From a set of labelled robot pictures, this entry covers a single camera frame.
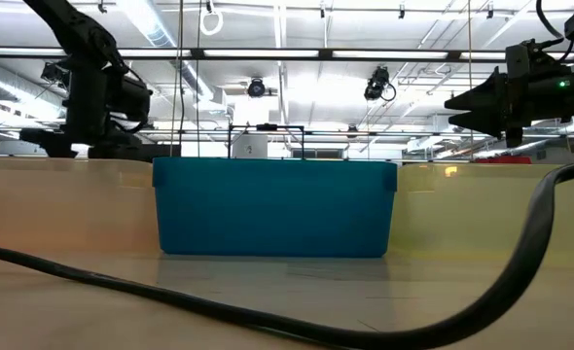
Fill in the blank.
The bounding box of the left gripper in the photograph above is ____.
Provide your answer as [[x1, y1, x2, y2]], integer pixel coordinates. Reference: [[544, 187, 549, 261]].
[[18, 55, 145, 159]]

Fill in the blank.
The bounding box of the black spotlight cluster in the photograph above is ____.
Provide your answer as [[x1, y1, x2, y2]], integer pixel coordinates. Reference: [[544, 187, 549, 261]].
[[40, 61, 74, 93]]

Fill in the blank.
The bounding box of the silver ventilation duct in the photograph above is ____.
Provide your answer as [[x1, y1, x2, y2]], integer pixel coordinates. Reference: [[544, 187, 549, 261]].
[[0, 67, 69, 132]]

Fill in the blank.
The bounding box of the blue plastic bin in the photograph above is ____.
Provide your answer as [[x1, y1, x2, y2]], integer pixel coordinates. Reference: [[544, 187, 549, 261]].
[[151, 156, 399, 259]]

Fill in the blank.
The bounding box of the white hanging ring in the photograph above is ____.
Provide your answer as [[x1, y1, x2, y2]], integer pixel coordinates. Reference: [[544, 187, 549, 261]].
[[198, 6, 225, 37]]

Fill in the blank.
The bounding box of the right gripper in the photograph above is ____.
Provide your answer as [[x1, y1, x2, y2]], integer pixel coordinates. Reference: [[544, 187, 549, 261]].
[[444, 66, 574, 148]]

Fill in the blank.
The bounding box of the black round camera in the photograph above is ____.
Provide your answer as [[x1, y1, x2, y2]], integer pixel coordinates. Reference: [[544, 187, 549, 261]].
[[246, 77, 268, 99]]

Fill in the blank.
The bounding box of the red object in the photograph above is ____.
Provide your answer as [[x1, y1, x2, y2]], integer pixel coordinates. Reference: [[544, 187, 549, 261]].
[[475, 155, 533, 165]]

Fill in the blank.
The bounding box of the white box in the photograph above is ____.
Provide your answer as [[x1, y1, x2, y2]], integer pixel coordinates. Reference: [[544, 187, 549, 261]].
[[232, 134, 269, 159]]

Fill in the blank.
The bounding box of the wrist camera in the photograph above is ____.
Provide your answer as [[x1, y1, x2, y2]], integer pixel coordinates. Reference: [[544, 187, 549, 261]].
[[505, 37, 568, 77], [116, 75, 153, 133]]

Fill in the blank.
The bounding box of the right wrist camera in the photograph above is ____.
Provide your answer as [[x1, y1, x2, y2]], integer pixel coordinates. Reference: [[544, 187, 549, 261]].
[[505, 37, 568, 77]]

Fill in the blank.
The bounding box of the black power cable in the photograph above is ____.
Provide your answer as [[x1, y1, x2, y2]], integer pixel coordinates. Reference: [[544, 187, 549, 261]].
[[0, 157, 574, 350]]

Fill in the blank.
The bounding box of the black aluminium frame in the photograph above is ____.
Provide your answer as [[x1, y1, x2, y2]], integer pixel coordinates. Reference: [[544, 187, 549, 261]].
[[0, 46, 574, 62]]

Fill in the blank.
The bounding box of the black camera with cable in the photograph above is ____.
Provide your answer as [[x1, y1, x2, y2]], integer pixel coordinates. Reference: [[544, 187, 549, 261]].
[[363, 65, 398, 104]]

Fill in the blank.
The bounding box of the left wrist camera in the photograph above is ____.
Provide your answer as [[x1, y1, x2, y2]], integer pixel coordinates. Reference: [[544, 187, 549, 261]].
[[116, 75, 153, 133]]

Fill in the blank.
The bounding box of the black rectangular stand frame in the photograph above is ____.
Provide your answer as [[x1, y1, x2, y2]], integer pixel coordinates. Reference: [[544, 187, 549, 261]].
[[227, 122, 306, 160]]

